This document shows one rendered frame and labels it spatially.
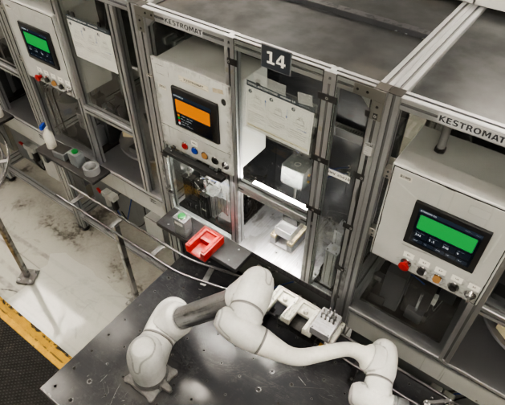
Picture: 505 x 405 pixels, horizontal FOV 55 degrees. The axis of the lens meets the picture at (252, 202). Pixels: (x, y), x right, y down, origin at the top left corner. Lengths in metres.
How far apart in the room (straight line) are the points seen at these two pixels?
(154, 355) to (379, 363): 0.92
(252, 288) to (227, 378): 0.68
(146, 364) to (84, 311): 1.42
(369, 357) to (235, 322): 0.53
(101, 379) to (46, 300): 1.33
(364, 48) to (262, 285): 0.92
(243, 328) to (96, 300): 1.95
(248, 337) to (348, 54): 1.04
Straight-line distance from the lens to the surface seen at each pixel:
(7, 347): 3.55
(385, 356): 1.96
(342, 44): 1.84
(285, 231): 2.42
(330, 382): 2.39
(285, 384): 2.37
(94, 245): 3.88
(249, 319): 1.76
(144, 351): 2.17
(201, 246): 2.50
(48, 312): 3.61
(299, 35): 1.88
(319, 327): 2.23
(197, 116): 2.08
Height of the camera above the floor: 2.83
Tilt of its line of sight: 45 degrees down
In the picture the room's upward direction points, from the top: straight up
